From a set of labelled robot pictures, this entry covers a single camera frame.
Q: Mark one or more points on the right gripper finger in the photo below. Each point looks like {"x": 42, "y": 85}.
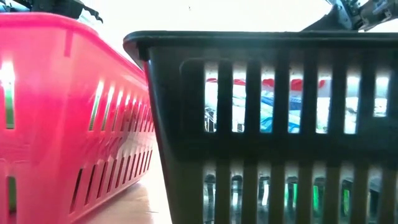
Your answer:
{"x": 326, "y": 23}

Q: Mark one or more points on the green travel bottle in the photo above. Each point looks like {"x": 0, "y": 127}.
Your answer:
{"x": 10, "y": 109}

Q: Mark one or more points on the red plastic basket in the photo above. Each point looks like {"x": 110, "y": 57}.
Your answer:
{"x": 46, "y": 124}

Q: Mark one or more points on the black plastic basket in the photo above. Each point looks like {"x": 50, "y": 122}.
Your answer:
{"x": 174, "y": 109}

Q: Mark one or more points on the green plastic basket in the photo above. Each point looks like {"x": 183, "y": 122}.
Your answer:
{"x": 315, "y": 199}

